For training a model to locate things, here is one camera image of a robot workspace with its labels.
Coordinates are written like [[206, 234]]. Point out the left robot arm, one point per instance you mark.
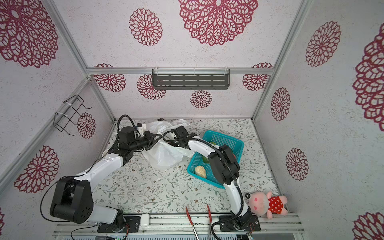
[[73, 196]]

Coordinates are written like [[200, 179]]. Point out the red handled tongs right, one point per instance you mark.
[[210, 223]]

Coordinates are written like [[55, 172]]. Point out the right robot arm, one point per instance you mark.
[[233, 189]]

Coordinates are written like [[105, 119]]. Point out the red handled tongs left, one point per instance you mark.
[[192, 224]]

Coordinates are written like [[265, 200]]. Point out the red handled tongs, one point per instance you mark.
[[192, 224], [210, 223]]

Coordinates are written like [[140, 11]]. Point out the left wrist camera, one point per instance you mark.
[[141, 128]]

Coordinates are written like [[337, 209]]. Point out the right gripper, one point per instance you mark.
[[174, 137]]

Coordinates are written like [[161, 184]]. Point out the green wrinkled lime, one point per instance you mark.
[[205, 160]]

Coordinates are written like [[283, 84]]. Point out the white adapter box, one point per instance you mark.
[[145, 220]]

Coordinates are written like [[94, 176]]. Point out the white plastic bag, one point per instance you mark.
[[162, 155]]

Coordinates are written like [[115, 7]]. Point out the grey wall shelf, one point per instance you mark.
[[193, 79]]

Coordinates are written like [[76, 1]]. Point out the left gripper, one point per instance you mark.
[[150, 137]]

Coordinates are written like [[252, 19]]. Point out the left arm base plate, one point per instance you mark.
[[123, 224]]

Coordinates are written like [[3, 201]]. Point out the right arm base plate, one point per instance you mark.
[[251, 225]]

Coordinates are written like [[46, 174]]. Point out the pink pig plush toy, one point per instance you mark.
[[267, 204]]

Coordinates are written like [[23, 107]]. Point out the teal plastic basket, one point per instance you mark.
[[227, 148]]

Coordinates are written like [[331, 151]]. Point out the black wire rack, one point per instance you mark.
[[63, 119]]

